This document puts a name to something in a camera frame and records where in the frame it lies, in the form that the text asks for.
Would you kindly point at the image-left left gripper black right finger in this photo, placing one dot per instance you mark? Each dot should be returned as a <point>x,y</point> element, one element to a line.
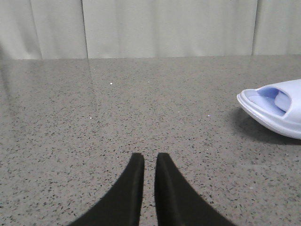
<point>177,203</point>

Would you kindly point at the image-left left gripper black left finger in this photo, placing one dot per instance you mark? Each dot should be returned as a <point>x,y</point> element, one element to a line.
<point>121,205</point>

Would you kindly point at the light blue slipper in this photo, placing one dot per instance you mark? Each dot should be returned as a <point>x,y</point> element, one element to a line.
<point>276,106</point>

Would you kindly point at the pale grey-green curtain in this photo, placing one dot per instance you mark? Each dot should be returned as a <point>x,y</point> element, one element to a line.
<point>54,29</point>

